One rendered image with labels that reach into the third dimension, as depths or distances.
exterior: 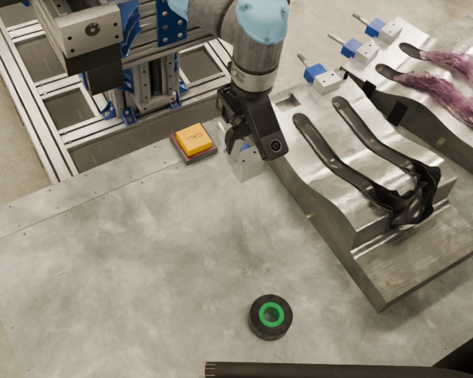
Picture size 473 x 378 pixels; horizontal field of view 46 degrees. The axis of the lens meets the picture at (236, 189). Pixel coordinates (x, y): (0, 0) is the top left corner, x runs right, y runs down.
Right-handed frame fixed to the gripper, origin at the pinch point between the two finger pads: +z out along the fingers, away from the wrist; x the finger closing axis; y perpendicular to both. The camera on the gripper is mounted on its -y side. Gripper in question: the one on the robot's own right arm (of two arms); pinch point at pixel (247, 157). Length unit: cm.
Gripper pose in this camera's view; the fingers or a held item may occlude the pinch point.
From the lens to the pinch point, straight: 106.8
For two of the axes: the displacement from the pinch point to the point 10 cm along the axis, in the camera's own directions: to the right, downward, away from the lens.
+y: -5.1, -7.5, 4.1
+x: -8.5, 4.0, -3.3
